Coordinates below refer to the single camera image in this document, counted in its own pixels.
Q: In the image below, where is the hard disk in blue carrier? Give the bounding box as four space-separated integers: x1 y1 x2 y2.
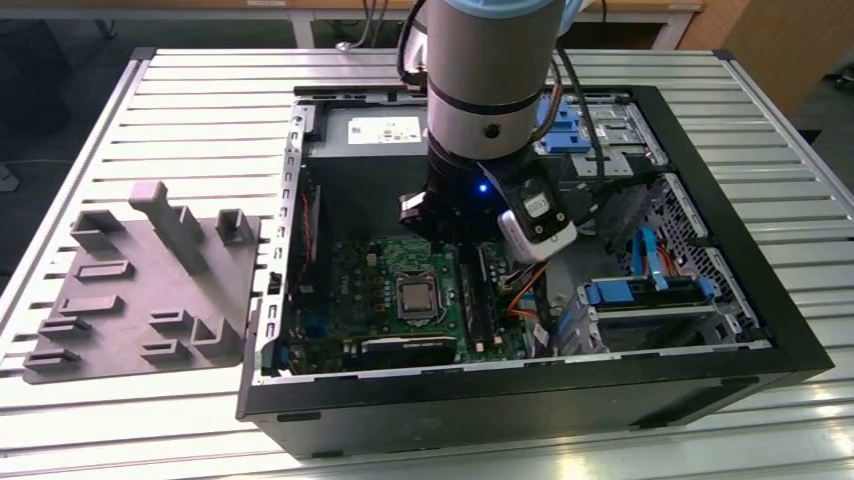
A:
577 276 719 314

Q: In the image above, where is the blue drive carrier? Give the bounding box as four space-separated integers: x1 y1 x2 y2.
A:
532 97 595 155

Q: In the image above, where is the blue SATA wire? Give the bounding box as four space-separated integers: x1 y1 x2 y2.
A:
629 225 672 293

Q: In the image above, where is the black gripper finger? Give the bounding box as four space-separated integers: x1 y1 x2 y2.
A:
397 191 461 245

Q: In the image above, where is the wooden cabinet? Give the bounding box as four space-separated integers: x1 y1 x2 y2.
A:
679 0 854 119

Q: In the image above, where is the green motherboard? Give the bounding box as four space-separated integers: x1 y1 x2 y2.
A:
285 233 535 375

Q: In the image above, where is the black graphics card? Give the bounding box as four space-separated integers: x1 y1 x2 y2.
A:
343 334 461 372

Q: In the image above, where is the silver CPU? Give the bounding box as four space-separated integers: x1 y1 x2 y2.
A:
401 285 435 312

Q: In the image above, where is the CPU socket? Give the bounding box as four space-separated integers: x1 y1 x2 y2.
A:
392 269 447 329

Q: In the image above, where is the wooden top desk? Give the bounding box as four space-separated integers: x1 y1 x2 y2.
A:
0 0 710 51

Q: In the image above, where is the grey parts rack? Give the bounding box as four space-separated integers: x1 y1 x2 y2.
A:
21 178 263 386

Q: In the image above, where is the orange SATA wire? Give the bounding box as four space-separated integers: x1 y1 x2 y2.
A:
504 259 556 320

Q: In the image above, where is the metal disk bay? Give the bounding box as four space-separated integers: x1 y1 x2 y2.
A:
556 277 768 357

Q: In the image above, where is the grey power supply unit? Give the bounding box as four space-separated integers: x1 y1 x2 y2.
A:
303 107 432 236

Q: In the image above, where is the thin red wire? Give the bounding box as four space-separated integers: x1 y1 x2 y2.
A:
297 191 315 289

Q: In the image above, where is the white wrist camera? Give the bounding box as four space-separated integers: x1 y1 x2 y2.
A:
496 199 579 264

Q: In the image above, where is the metal drive cage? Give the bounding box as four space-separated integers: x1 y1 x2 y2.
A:
532 97 668 211

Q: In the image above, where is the black camera bracket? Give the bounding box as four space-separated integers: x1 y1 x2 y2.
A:
476 159 568 236

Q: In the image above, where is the black RAM slot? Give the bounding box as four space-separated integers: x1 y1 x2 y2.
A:
459 244 484 352

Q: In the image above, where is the black PC case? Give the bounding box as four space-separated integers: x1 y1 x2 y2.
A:
233 83 836 460

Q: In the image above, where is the black camera cable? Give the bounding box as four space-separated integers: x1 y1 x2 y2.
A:
551 47 613 182

